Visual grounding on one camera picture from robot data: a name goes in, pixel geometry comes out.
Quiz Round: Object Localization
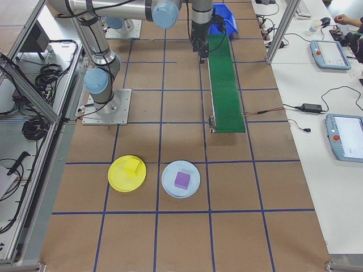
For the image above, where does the black monitor inside frame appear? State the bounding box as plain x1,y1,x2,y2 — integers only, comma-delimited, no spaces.
19,19,52,54

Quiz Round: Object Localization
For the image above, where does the V-shaped metal bar frame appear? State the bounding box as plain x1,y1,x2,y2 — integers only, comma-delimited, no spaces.
0,0,86,266

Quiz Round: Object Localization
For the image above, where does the white paper cup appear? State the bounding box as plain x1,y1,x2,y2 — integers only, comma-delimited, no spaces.
309,19,323,34

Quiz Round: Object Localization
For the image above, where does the black adapter cable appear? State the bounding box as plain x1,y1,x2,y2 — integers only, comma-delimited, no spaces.
283,86,363,113

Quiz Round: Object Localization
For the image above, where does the yellow foam block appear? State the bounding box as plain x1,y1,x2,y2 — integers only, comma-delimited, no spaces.
124,159,144,175

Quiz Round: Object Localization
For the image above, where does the blue plastic storage bin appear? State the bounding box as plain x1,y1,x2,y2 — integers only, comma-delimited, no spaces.
211,3,239,40

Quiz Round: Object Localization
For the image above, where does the black cable coil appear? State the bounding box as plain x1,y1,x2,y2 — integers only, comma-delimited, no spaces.
34,63,71,96
22,117,48,142

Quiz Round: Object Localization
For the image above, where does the bystander dark shirt torso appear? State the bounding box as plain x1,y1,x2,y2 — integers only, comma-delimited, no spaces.
341,27,363,65

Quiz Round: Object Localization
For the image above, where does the power strip with plugs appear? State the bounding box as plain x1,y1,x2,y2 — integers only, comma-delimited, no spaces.
256,12,277,42

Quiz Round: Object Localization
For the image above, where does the bystander bare forearm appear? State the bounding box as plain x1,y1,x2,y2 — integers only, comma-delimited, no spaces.
347,18,363,32

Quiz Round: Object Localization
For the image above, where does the aluminium corner bar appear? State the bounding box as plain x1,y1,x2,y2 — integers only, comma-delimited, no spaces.
0,262,47,272
324,258,363,272

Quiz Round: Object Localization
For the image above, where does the black power adapter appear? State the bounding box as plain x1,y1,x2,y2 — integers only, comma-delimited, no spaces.
302,103,323,113

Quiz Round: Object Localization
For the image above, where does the blue grey teach pendant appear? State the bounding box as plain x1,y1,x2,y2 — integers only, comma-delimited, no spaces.
309,39,352,71
324,113,363,163

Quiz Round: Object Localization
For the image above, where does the white paper sheet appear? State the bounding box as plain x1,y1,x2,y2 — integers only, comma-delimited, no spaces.
0,165,18,201

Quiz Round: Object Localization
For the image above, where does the white keyboard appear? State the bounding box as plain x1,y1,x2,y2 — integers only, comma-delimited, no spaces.
295,1,312,19

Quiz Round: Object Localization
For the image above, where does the bystander bare hand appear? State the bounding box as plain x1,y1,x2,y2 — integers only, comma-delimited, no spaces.
334,14,352,26

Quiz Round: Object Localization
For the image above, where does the black electronics box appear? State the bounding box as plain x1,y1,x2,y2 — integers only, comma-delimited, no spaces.
330,25,346,38

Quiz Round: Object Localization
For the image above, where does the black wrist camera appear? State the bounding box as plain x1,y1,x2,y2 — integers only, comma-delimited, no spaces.
212,15,229,32

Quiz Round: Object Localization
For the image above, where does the yellow plastic plate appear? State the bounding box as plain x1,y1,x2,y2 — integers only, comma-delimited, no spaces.
108,154,147,193

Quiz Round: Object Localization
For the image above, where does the purple foam block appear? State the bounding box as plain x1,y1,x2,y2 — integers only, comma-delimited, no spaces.
174,171,191,190

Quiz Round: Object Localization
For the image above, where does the light blue plastic plate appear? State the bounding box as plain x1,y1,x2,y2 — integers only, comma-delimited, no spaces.
161,160,201,199

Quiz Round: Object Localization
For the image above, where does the black handheld tool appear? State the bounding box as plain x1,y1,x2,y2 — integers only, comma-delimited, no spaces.
6,151,31,176

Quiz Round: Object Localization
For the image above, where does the green conveyor belt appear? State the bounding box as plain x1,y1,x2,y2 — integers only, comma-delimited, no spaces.
206,33,247,135

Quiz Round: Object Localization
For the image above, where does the black cable with plug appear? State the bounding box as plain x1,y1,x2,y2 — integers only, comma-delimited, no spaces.
287,118,312,133

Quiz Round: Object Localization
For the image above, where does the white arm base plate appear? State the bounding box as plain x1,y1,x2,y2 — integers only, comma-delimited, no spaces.
82,88,133,126
105,19,142,40

